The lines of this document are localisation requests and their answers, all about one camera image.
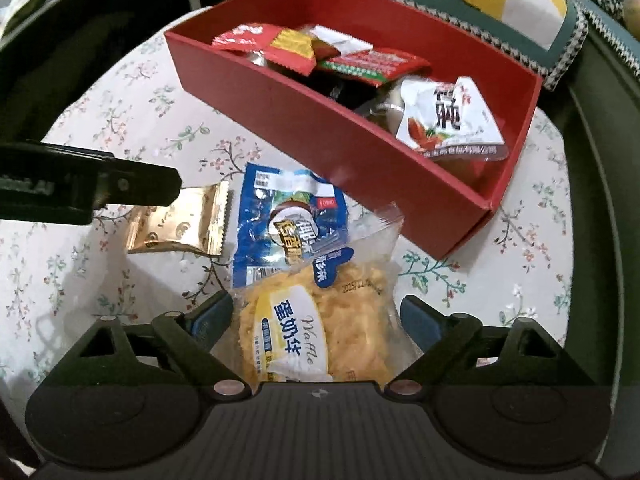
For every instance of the red yellow Trolli packet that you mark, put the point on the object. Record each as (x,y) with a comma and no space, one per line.
(284,46)

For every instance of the silver white snack packet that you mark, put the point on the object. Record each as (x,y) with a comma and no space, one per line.
(328,43)

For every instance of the dark green sofa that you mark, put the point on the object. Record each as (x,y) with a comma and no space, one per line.
(596,108)

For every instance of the teal lion sofa cover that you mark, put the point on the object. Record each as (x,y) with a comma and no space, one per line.
(475,5)

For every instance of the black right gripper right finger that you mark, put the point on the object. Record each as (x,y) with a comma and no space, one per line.
(443,341)

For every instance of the red spicy strip packet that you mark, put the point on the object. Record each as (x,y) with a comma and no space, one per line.
(375,66)

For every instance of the white red snack packet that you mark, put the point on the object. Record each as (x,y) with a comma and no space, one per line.
(448,120)

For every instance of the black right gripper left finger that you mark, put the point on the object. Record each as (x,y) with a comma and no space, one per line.
(188,338)

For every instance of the clear egg waffle packet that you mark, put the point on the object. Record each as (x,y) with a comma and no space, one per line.
(330,317)

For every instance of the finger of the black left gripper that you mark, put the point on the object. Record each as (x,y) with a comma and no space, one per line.
(125,182)

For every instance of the blue coconut snack packet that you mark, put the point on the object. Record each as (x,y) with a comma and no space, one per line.
(282,215)

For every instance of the gold foil snack packet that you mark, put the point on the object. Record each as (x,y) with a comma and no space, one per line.
(196,221)

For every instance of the red rectangular box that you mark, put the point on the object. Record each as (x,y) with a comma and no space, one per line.
(441,212)

